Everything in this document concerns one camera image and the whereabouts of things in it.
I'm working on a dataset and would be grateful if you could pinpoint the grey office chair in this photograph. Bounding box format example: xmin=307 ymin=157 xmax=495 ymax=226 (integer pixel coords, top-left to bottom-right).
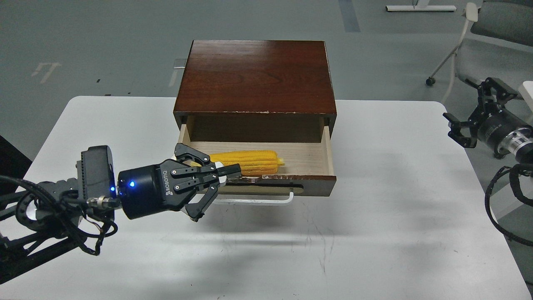
xmin=425 ymin=0 xmax=533 ymax=101

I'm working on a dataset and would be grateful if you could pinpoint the dark wooden cabinet box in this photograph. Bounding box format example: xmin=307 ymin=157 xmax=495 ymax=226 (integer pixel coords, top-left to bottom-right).
xmin=173 ymin=40 xmax=337 ymax=143

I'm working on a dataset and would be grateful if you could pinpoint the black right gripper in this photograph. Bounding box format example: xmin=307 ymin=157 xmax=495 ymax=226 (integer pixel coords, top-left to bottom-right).
xmin=442 ymin=77 xmax=533 ymax=155

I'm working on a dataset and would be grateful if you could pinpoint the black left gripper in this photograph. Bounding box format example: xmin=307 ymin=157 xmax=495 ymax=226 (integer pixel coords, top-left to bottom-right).
xmin=118 ymin=143 xmax=242 ymax=222

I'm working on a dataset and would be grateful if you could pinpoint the yellow corn cob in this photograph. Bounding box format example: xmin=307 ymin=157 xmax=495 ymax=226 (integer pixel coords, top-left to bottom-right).
xmin=209 ymin=150 xmax=285 ymax=175

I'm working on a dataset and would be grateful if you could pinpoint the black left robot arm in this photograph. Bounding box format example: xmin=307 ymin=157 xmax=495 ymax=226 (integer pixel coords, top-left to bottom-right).
xmin=1 ymin=143 xmax=241 ymax=283

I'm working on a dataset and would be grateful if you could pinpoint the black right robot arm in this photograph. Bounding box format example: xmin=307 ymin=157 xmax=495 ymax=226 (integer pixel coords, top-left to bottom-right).
xmin=443 ymin=77 xmax=533 ymax=247

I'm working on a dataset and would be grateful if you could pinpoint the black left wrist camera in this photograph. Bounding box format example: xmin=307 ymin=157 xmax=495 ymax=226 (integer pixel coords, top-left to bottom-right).
xmin=76 ymin=145 xmax=117 ymax=200

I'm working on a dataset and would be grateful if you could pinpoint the wooden drawer with white handle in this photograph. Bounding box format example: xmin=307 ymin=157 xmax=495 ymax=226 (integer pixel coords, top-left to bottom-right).
xmin=178 ymin=115 xmax=336 ymax=205

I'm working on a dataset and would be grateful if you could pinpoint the white desk base bar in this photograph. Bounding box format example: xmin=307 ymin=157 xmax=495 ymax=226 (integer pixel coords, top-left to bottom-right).
xmin=385 ymin=0 xmax=457 ymax=12

